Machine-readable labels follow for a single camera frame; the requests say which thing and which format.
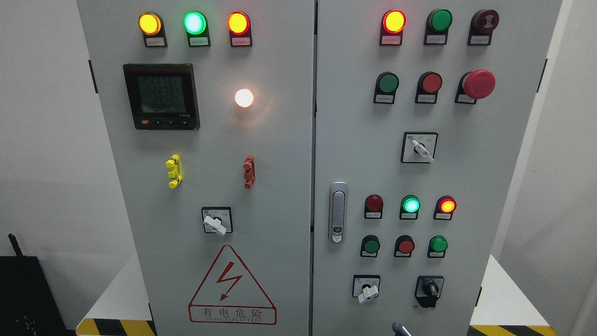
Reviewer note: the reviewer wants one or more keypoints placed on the black knob selector switch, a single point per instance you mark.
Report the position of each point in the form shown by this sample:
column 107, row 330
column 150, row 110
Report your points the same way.
column 428, row 290

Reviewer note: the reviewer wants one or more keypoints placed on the green indicator lamp top left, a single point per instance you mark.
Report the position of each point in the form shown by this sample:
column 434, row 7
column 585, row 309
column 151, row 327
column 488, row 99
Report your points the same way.
column 197, row 30

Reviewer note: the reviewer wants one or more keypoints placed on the red electric hazard warning sticker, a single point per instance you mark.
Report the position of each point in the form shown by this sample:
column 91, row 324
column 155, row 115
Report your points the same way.
column 229, row 293

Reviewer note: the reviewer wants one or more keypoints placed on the red-orange indicator lamp top left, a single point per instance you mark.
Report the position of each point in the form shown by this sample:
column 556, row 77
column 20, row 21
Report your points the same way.
column 239, row 25

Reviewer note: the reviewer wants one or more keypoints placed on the yellow indicator lamp top left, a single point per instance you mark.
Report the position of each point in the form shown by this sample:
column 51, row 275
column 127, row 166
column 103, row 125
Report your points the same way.
column 151, row 26

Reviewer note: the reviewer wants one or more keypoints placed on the silver door latch handle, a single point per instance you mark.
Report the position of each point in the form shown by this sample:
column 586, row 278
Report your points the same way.
column 337, row 211

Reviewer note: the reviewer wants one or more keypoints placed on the red stop button lower middle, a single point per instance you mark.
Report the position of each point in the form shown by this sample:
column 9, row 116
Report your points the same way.
column 404, row 246

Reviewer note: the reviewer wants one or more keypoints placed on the lower white handle selector switch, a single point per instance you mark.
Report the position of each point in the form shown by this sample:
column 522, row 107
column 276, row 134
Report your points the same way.
column 366, row 287

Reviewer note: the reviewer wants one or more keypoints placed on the green start button lower left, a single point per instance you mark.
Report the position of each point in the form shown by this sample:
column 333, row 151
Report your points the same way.
column 370, row 246

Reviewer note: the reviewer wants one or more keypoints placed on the red indicator lamp lower right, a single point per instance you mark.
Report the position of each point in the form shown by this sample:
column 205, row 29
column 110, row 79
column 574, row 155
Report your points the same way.
column 445, row 207

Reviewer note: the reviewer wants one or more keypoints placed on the green push button upper row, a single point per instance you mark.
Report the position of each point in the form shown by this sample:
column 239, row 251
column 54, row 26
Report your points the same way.
column 385, row 88

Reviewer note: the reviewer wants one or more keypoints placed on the green indicator lamp lower middle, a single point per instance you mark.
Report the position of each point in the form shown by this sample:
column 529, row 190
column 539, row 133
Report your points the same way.
column 410, row 206

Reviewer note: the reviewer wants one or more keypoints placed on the left door selector switch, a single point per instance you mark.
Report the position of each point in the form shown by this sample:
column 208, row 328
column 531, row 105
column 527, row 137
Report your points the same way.
column 217, row 220

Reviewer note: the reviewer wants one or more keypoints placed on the red terminal connector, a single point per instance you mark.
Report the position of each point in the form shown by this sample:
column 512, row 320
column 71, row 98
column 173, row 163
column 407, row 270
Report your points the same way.
column 249, row 171

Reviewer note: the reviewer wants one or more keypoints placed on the green push button lower right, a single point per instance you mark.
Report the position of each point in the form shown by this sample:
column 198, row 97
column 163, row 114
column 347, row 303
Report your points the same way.
column 437, row 247

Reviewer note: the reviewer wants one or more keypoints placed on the white platform with hazard stripes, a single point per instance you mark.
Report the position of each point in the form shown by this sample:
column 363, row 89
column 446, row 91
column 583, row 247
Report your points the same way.
column 502, row 309

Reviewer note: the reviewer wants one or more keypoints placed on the green indicator lamp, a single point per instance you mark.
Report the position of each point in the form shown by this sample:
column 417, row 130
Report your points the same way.
column 197, row 30
column 410, row 206

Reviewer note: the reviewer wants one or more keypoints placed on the green lamp top right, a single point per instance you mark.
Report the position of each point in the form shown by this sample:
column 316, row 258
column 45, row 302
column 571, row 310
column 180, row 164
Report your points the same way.
column 437, row 27

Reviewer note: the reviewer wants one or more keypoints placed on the upper right selector switch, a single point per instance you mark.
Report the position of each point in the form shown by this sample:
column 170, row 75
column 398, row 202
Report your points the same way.
column 419, row 147

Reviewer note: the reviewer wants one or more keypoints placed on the dark red buzzer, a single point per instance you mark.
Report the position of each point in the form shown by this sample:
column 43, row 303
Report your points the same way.
column 482, row 26

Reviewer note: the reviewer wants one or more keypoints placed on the left grey cabinet door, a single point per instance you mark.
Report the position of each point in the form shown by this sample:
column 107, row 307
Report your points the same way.
column 272, row 220

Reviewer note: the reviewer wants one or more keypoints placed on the right grey cabinet door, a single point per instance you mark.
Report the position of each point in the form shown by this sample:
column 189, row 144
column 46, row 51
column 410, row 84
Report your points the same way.
column 360, row 143

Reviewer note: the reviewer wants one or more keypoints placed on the white glowing indicator lamp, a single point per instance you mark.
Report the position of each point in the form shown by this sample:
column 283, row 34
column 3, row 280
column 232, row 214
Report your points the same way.
column 244, row 98

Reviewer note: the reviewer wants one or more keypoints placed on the red indicator lamp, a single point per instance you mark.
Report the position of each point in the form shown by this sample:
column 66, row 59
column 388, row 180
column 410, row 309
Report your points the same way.
column 445, row 207
column 373, row 206

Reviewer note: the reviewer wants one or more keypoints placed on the grey cabinet door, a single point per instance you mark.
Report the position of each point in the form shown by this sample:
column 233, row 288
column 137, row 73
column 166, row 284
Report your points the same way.
column 272, row 220
column 360, row 143

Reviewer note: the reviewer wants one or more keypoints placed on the black digital power meter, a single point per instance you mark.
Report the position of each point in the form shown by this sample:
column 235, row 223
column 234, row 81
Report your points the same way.
column 162, row 96

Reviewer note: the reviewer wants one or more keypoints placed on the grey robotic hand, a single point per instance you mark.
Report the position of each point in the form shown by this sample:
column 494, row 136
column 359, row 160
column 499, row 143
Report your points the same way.
column 400, row 330

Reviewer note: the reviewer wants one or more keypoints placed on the black box with antenna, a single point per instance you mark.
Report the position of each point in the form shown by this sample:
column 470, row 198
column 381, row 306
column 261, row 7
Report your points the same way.
column 27, row 306

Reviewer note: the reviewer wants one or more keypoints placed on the red push button upper row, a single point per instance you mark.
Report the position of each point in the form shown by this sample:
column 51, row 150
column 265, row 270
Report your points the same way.
column 428, row 87

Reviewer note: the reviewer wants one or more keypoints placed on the red emergency stop mushroom button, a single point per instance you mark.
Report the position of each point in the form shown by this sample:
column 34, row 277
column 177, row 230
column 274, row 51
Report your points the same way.
column 473, row 86

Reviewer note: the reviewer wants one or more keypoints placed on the red lit lamp top right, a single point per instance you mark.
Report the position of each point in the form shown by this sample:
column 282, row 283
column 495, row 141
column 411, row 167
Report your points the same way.
column 391, row 28

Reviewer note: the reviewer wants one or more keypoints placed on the yellow terminal connector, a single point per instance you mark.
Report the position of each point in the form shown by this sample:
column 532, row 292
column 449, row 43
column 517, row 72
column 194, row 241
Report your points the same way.
column 174, row 171

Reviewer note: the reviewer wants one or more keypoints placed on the red indicator lamp lower left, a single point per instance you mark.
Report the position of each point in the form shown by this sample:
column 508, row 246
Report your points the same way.
column 373, row 206

